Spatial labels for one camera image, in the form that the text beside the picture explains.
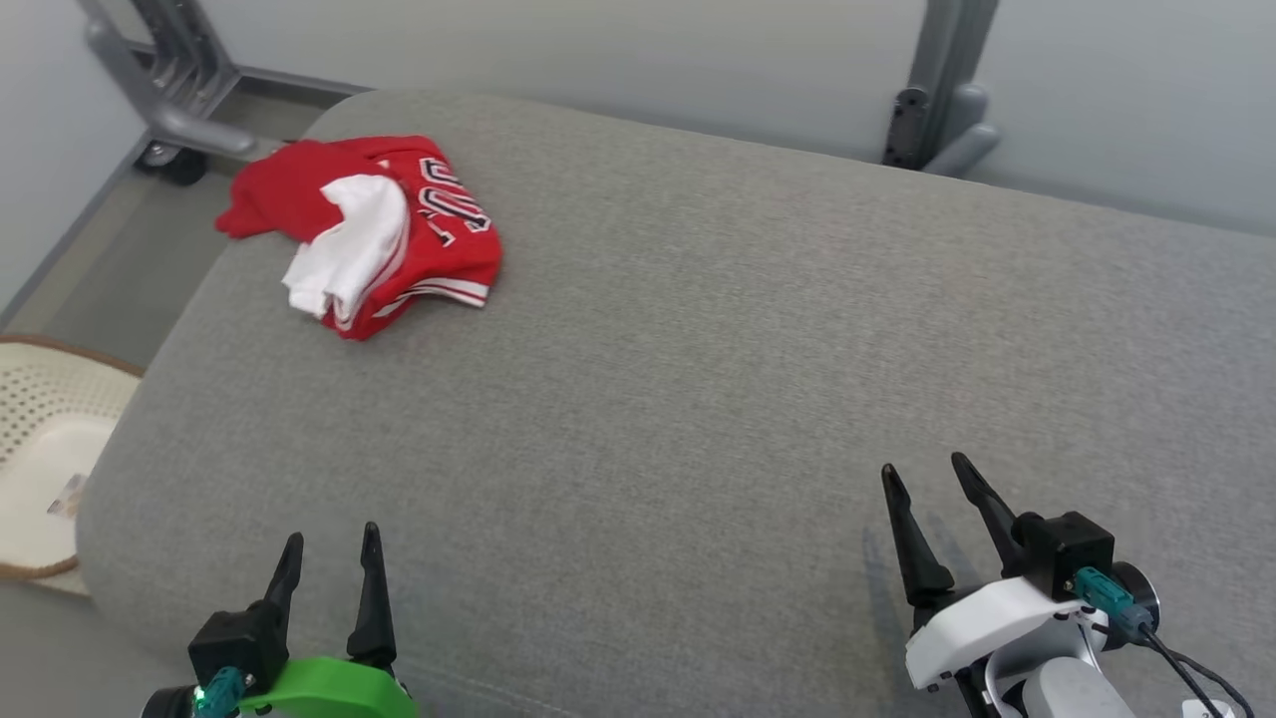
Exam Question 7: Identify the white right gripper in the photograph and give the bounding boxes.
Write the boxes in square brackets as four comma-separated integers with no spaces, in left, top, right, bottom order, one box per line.
[880,452,1110,718]

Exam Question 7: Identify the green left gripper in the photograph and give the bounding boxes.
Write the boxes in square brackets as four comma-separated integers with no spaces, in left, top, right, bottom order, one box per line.
[237,522,420,718]

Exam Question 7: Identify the red basketball jersey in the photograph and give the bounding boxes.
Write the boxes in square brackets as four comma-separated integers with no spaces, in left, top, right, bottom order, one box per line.
[214,135,503,342]

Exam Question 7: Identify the cream perforated laundry basket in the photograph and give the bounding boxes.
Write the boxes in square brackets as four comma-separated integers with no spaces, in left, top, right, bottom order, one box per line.
[0,334,147,597]

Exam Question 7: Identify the teal left camera connector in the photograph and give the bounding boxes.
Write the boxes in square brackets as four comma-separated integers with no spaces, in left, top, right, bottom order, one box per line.
[194,666,250,718]

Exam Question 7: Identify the teal camera connector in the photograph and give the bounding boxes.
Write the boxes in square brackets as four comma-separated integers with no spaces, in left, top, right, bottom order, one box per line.
[194,666,250,718]
[1074,566,1157,641]

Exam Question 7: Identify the teal right camera connector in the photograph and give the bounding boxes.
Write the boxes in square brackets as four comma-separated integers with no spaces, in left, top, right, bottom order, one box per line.
[1074,566,1157,641]

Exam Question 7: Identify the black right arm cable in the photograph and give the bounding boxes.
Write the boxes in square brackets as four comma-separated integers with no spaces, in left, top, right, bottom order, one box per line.
[1136,626,1267,718]

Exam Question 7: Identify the grey metal post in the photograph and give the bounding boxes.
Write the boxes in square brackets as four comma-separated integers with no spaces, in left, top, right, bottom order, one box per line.
[881,0,1002,180]

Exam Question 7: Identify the grey metal wheeled frame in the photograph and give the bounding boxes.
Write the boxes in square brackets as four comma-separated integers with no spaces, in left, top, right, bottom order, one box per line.
[78,0,372,188]

